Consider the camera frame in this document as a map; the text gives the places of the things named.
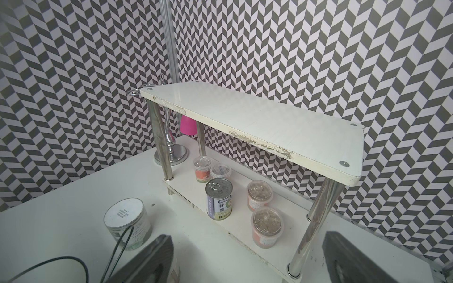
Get white lid seed jar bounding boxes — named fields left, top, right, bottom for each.
left=103, top=198, right=152, bottom=250

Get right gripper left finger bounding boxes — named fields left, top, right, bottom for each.
left=106, top=234, right=174, bottom=283

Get silver metal cup stand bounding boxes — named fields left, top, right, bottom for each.
left=126, top=74, right=188, bottom=166

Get small cup red contents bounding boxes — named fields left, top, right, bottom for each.
left=193, top=156, right=212, bottom=183

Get tin can pull-tab lid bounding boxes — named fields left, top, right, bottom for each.
left=205, top=178, right=233, bottom=221

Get pink upside-down cup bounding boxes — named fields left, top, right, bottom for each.
left=180, top=115, right=198, bottom=136

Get white two-tier shelf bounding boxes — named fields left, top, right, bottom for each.
left=140, top=81, right=364, bottom=283

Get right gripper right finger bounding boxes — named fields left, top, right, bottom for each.
left=322, top=231, right=396, bottom=283

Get small cup back right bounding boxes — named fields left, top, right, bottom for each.
left=247, top=180, right=274, bottom=212

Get small cup yellow label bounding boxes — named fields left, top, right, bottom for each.
left=211, top=163, right=232, bottom=179

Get left aluminium corner post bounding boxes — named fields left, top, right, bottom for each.
left=159, top=0, right=180, bottom=83

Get small cup front right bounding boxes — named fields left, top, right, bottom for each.
left=251, top=206, right=284, bottom=249

